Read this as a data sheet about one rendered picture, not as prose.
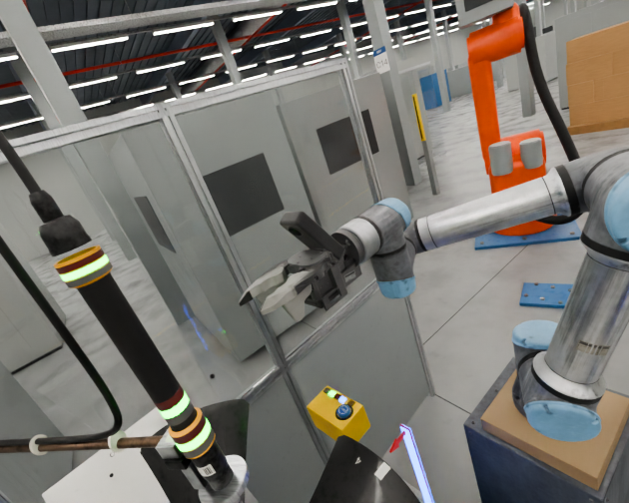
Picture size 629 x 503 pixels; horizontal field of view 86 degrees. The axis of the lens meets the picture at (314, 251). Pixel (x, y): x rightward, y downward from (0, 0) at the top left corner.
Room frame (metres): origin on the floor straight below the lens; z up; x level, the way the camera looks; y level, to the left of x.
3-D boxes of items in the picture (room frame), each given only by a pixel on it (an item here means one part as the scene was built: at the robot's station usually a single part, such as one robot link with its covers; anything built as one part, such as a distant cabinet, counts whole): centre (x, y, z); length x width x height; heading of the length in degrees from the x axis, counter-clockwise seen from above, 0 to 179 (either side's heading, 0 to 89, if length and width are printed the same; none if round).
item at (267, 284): (0.49, 0.09, 1.64); 0.09 x 0.03 x 0.06; 112
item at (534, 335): (0.60, -0.42, 1.21); 0.13 x 0.12 x 0.14; 151
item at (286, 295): (0.43, 0.06, 1.64); 0.09 x 0.03 x 0.06; 139
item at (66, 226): (0.35, 0.23, 1.66); 0.04 x 0.04 x 0.46
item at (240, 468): (0.35, 0.24, 1.50); 0.09 x 0.07 x 0.10; 70
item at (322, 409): (0.80, 0.11, 1.02); 0.16 x 0.10 x 0.11; 35
